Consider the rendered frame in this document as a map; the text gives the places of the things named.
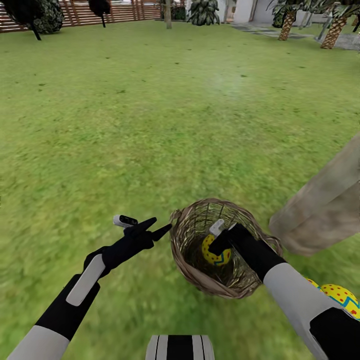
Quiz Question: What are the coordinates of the wicker basket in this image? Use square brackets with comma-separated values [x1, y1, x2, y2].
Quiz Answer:
[169, 197, 285, 300]

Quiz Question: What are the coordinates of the easter egg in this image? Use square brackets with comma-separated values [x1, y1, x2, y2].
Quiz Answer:
[186, 202, 256, 284]
[321, 284, 360, 321]
[304, 276, 325, 293]

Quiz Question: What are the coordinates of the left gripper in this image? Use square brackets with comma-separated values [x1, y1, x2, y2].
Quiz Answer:
[113, 217, 173, 262]

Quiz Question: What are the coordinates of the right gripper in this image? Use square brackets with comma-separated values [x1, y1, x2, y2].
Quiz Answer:
[209, 229, 228, 256]

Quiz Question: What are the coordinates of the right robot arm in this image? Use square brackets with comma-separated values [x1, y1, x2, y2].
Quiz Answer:
[209, 219, 360, 360]

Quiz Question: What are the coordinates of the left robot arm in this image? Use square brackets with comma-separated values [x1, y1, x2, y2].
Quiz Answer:
[6, 214, 173, 360]

